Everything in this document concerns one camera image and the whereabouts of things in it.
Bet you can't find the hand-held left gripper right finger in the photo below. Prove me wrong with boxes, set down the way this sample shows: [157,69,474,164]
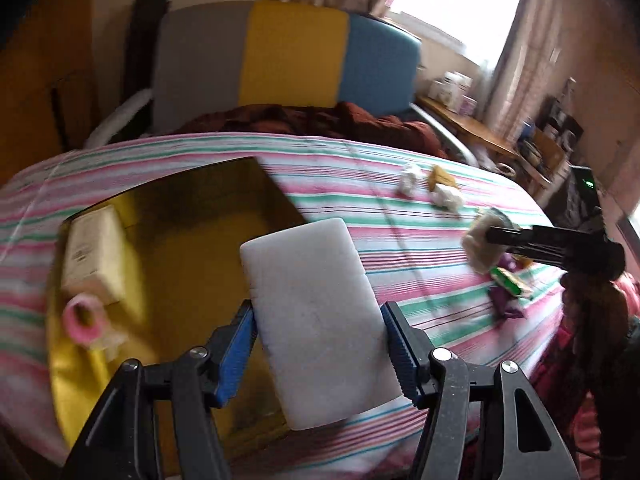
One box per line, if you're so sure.
[380,301,581,480]

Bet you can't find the purple snack packet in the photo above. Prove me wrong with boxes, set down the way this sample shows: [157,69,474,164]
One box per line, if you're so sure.
[487,252,531,321]

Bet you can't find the black rolled mat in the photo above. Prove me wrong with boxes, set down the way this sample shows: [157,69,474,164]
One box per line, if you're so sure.
[122,0,171,136]

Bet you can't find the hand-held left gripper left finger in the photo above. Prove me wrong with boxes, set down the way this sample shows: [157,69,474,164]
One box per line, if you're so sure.
[62,300,258,480]

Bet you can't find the cream fuzzy sock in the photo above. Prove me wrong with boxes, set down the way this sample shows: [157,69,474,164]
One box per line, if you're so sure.
[462,206,513,275]

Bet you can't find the white plastic bundle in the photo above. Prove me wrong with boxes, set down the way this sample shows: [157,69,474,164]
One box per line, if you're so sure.
[397,161,423,196]

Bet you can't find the dark red blanket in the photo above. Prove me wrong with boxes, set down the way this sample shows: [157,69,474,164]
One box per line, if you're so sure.
[172,101,451,161]

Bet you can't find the white carton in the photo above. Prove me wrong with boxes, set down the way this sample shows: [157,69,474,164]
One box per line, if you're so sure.
[429,71,473,111]

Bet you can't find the cluttered wooden shelf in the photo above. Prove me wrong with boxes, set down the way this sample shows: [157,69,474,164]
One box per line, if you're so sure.
[517,77,586,186]

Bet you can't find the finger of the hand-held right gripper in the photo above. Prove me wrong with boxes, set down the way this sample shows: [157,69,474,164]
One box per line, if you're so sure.
[485,226,568,246]
[510,242,568,265]

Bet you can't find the person's pink clothing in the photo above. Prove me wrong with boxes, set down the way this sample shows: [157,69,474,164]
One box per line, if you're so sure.
[530,265,640,461]

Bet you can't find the grey metal bed rail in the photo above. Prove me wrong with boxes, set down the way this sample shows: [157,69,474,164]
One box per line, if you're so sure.
[410,104,481,167]

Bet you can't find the green cracker packet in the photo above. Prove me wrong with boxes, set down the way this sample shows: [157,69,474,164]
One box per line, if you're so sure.
[489,265,533,301]

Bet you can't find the yellow and white sock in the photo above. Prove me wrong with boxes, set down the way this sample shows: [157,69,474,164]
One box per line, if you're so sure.
[427,164,466,208]

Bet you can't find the cream carton box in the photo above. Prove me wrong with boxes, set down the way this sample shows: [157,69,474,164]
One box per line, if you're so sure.
[60,206,146,306]

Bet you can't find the gold metal tray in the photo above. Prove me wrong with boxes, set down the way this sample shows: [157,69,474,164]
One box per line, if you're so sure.
[47,156,311,466]

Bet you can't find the wooden side desk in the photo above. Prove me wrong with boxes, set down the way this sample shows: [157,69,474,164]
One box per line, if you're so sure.
[417,95,551,181]

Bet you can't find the white foam block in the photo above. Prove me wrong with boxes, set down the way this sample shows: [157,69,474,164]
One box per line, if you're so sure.
[239,217,403,432]

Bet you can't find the wooden wardrobe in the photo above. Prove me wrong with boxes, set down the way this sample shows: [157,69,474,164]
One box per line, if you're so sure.
[0,0,101,186]

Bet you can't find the bright window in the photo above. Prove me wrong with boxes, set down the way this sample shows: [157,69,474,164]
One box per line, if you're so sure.
[387,0,531,63]

